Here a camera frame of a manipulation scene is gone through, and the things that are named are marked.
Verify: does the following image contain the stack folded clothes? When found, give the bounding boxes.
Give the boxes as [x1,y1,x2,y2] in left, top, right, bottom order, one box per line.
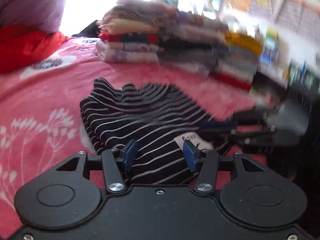
[209,31,263,92]
[95,0,178,63]
[158,11,228,76]

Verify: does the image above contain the black white striped garment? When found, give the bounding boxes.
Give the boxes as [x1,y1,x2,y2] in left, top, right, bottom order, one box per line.
[80,78,214,185]

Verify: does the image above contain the middle stack folded clothes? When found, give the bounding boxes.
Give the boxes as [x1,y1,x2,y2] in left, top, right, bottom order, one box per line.
[158,11,228,76]

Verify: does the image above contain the red quilt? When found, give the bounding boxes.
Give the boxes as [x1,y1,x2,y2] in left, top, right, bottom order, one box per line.
[0,24,68,74]

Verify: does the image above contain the pink floral bed blanket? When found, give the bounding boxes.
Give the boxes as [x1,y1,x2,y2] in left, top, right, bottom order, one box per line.
[1,38,257,239]

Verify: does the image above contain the right stack folded clothes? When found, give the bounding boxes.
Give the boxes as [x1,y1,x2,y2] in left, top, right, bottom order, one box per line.
[209,31,263,92]

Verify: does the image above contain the purple duvet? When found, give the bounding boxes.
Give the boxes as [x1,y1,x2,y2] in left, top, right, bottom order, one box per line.
[1,0,65,34]

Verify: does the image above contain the left stack folded clothes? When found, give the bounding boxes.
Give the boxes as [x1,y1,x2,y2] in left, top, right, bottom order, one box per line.
[95,0,178,63]

